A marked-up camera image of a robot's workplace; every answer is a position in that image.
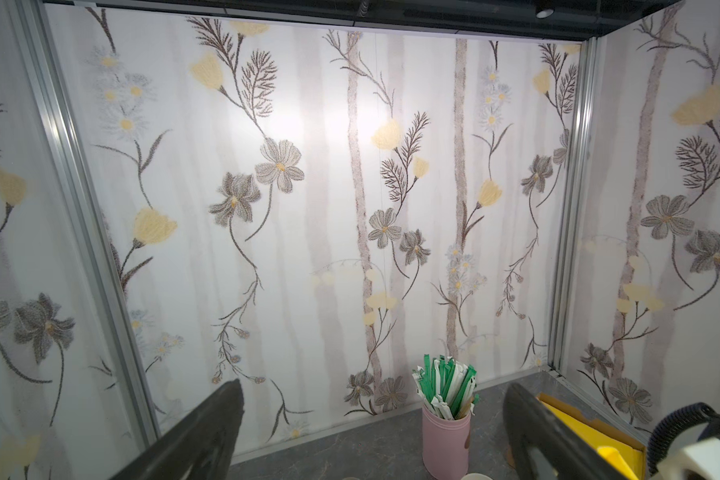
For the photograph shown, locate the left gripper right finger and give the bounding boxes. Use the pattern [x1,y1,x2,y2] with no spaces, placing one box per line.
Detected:
[502,382,624,480]

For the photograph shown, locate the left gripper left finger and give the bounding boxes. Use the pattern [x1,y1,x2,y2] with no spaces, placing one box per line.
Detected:
[112,380,244,480]

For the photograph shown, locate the stacked green paper cups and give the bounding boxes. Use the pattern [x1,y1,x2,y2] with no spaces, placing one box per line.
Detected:
[460,472,493,480]

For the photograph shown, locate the brown cardboard tray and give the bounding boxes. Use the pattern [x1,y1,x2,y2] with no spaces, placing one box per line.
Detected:
[536,393,647,480]

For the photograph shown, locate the pink cup holder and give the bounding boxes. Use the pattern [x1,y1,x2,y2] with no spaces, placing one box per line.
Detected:
[422,408,471,480]

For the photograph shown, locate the green white straw bundle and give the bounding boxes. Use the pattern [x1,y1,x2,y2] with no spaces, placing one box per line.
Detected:
[412,354,479,421]

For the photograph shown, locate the yellow napkins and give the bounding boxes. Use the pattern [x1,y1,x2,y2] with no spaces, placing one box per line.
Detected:
[539,400,644,480]

